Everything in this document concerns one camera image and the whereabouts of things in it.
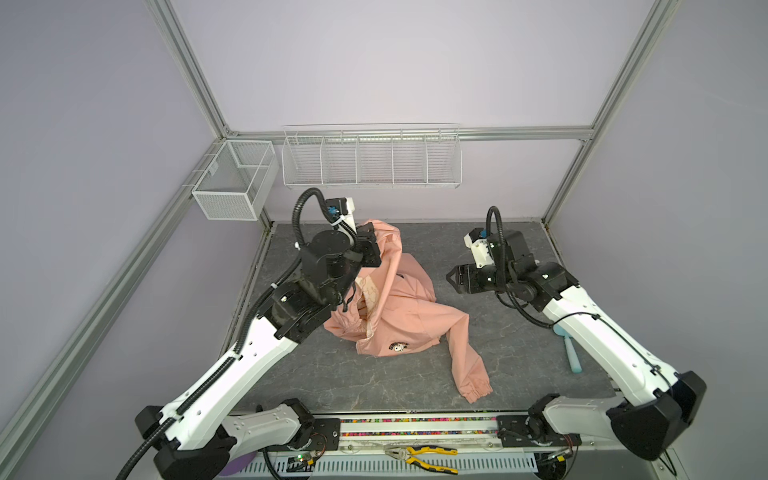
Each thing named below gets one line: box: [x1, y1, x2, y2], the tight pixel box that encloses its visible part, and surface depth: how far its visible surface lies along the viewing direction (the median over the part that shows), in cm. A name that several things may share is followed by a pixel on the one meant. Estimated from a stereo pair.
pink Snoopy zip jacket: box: [324, 220, 493, 404], surface depth 80 cm
